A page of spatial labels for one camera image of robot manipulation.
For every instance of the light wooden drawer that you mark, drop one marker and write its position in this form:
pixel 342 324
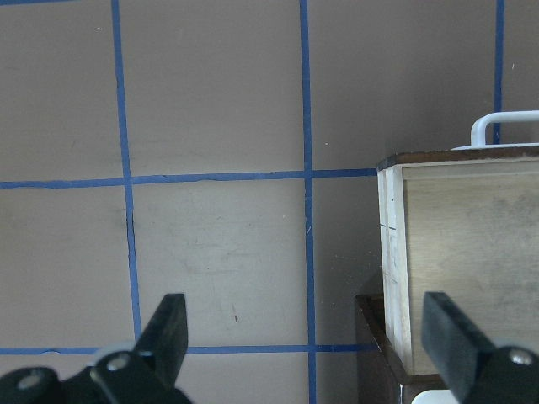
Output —
pixel 464 222

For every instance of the dark brown wooden cabinet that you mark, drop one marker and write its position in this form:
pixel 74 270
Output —
pixel 381 376

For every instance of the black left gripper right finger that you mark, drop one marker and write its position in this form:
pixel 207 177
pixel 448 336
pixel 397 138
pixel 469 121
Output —
pixel 473 368

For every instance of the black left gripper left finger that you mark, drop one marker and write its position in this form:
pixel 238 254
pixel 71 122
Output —
pixel 147 373

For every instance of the white drawer handle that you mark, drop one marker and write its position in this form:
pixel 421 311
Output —
pixel 478 133

